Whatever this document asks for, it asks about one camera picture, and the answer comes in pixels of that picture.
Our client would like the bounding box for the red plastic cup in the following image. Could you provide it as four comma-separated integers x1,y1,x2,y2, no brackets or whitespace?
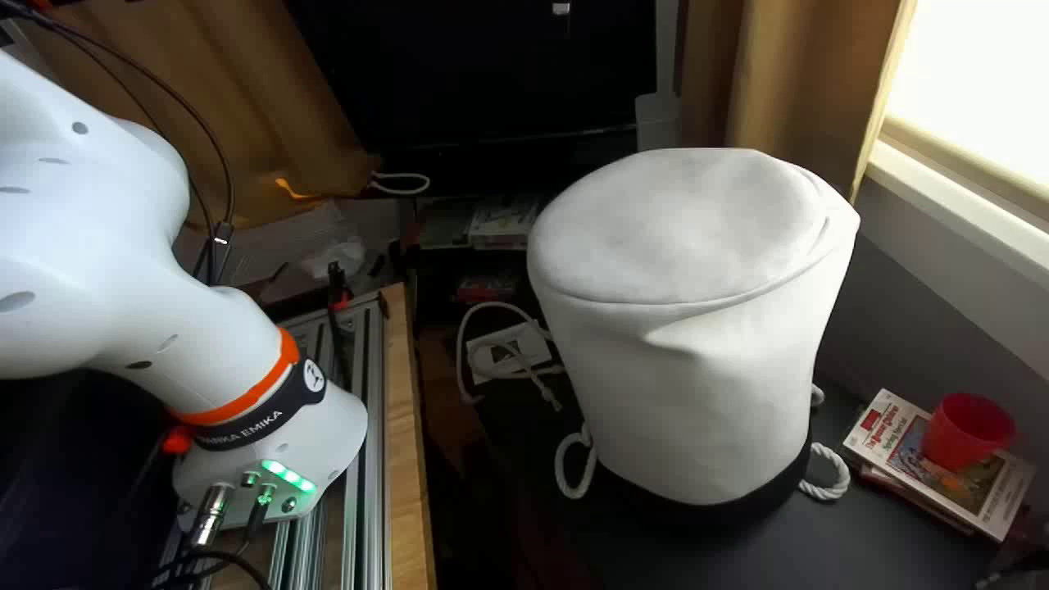
917,388,1019,474

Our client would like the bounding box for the silver plug base cable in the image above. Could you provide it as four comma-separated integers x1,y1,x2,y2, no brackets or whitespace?
145,478,276,590

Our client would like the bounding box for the white power adapter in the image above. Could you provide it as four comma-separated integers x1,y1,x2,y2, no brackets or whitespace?
461,320,553,387

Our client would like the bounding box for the white laundry bag black rim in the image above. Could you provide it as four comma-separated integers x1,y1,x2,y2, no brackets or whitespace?
525,145,866,525

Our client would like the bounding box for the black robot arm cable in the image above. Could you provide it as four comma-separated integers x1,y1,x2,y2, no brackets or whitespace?
0,0,239,284

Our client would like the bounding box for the golden tan curtain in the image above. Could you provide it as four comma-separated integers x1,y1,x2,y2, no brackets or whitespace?
676,0,903,198

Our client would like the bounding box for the black flat screen television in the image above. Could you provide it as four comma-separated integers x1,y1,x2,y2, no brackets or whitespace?
288,0,660,150

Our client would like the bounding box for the wooden robot table board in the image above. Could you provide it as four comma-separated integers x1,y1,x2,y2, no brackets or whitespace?
374,279,439,590

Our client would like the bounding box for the crumpled white tissue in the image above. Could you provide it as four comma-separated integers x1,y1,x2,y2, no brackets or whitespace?
298,235,370,281

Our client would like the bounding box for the red black clamp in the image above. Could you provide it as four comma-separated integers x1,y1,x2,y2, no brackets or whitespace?
323,257,358,320

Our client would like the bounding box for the brown fabric sheet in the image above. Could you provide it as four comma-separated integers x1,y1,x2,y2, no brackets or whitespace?
19,0,381,233

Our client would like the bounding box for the white rope loop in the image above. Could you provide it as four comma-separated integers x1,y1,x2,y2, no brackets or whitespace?
366,167,431,198

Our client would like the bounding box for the aluminium extrusion frame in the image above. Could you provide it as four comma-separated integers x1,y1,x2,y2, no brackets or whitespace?
160,288,393,590

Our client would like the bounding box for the black television stand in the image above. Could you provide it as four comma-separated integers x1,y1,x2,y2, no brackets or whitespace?
365,123,650,202

